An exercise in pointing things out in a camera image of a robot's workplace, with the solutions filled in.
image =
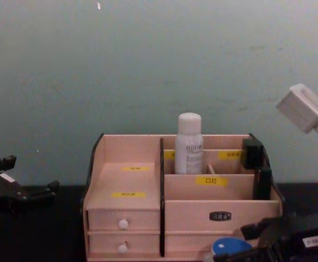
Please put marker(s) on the round blue jar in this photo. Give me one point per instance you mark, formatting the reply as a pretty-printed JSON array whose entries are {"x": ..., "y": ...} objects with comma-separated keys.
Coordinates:
[{"x": 229, "y": 245}]

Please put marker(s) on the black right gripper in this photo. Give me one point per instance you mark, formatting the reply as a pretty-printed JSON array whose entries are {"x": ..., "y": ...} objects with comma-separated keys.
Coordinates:
[{"x": 308, "y": 234}]

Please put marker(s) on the tall black box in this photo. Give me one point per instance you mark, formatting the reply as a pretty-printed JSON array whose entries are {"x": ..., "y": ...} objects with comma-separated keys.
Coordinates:
[{"x": 263, "y": 185}]

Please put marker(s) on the black table cloth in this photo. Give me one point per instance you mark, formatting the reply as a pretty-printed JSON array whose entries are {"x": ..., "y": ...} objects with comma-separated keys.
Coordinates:
[{"x": 52, "y": 234}]

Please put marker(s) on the wooden organizer drawer, white knob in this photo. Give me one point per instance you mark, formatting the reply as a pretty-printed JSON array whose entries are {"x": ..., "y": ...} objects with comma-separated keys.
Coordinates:
[
  {"x": 137, "y": 219},
  {"x": 139, "y": 244}
]

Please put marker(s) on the white plastic bottle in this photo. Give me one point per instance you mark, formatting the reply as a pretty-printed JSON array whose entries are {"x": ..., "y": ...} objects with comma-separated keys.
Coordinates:
[{"x": 188, "y": 144}]

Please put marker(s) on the thin wooden stick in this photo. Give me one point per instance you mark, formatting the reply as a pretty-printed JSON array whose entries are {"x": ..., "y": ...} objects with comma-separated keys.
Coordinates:
[{"x": 211, "y": 169}]

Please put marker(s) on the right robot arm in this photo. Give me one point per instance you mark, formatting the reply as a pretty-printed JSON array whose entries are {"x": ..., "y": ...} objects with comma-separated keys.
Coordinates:
[{"x": 303, "y": 112}]

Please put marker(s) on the pale wooden desk organizer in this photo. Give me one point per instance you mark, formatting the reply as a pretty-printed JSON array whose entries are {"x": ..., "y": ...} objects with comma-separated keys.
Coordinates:
[{"x": 191, "y": 215}]

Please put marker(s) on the short black box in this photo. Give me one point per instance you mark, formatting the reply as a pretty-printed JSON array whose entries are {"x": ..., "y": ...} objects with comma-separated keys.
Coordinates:
[{"x": 252, "y": 154}]

